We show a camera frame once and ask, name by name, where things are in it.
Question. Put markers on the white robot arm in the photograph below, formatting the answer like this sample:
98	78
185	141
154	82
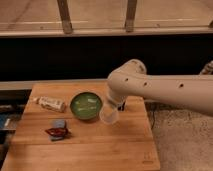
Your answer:
193	92

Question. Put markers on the green bowl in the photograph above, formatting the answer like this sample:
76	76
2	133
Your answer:
86	105

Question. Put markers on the white tube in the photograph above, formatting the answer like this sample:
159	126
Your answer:
50	103

